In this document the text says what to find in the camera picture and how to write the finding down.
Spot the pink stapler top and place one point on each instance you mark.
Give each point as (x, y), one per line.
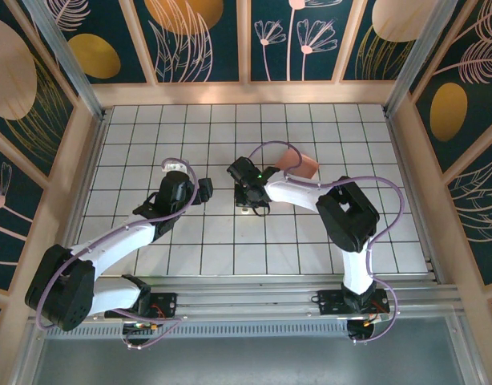
(244, 210)

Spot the pink plastic tray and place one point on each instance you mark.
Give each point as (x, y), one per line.
(306, 164)

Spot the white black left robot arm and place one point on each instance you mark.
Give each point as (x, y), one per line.
(118, 244)

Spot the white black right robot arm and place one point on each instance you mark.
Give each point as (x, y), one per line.
(294, 192)

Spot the black electronics board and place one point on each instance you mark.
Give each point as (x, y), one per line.
(139, 327)

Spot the aluminium mounting rail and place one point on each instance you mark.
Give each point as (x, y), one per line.
(246, 298)

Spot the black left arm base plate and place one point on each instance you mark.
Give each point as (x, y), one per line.
(166, 302)

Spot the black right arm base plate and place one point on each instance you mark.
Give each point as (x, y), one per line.
(330, 302)

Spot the aluminium frame post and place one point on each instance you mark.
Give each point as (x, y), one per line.
(65, 52)
(414, 52)

